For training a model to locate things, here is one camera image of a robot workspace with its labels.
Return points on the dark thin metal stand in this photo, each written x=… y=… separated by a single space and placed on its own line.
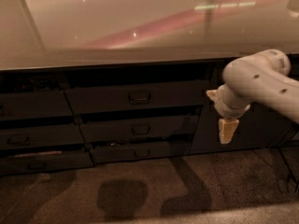
x=290 y=176

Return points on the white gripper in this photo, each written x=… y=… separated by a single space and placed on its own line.
x=224 y=107

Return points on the dark cabinet door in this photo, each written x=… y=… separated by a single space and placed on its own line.
x=259 y=127

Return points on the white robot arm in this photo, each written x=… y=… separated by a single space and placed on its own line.
x=262 y=78

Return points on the dark drawer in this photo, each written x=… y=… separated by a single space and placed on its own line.
x=33 y=105
x=45 y=163
x=138 y=128
x=43 y=136
x=133 y=97
x=142 y=151

